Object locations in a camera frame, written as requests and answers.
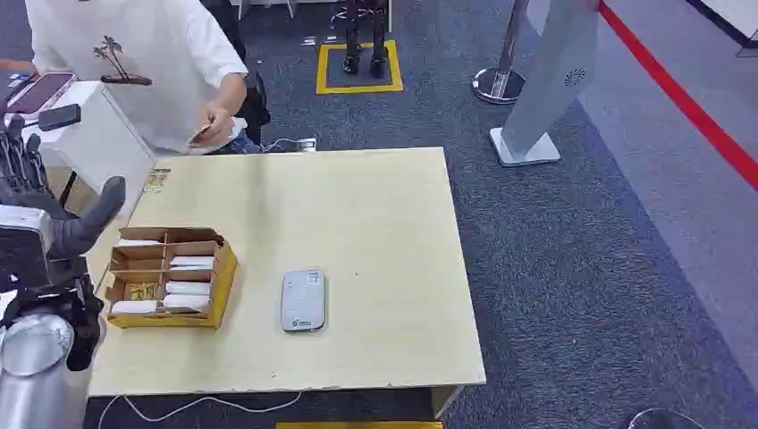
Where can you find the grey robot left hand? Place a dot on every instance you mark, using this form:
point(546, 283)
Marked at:
point(77, 231)

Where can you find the round chrome base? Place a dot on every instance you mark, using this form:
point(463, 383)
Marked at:
point(664, 420)

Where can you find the tablet with dark screen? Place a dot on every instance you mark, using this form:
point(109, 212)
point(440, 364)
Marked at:
point(40, 93)

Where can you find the person's hand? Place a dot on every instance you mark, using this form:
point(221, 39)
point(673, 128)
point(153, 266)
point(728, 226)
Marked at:
point(219, 127)

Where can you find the yellow sticker on desk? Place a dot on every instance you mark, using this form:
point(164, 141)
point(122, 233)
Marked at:
point(157, 179)

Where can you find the yellow floor tape strip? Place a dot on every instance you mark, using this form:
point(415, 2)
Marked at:
point(358, 425)

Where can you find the black handheld device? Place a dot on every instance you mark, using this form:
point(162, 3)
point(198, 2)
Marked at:
point(59, 117)

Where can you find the red floor tape line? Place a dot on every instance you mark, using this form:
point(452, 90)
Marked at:
point(681, 97)

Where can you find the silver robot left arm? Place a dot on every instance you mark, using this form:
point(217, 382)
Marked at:
point(35, 355)

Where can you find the wooden card box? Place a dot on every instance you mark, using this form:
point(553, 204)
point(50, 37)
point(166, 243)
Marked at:
point(219, 284)

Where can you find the white card stack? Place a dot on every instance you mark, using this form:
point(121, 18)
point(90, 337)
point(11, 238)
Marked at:
point(188, 288)
point(192, 262)
point(186, 302)
point(134, 307)
point(137, 243)

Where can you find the white table legs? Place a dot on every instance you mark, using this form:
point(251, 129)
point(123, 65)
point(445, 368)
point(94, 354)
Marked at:
point(263, 5)

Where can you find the white power strip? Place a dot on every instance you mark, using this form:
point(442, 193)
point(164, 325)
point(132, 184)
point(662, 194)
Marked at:
point(305, 145)

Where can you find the grey card reader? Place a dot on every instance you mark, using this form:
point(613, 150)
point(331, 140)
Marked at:
point(303, 300)

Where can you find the black robot leg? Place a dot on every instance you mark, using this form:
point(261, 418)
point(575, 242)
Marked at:
point(379, 50)

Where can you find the black office chair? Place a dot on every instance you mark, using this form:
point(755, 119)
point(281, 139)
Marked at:
point(251, 100)

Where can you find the pale desk leg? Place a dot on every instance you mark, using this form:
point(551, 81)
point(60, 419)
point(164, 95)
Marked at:
point(444, 399)

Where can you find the chrome stanchion post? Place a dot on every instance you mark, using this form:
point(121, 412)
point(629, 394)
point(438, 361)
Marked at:
point(500, 83)

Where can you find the person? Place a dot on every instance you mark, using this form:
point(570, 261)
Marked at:
point(160, 71)

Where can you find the yellow printed card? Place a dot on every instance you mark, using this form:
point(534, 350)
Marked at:
point(142, 291)

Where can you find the white kiosk stand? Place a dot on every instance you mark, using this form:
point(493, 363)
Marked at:
point(554, 71)

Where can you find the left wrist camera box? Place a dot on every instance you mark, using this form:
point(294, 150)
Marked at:
point(23, 248)

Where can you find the white pedestal cabinet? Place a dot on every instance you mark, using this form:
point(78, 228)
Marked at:
point(112, 154)

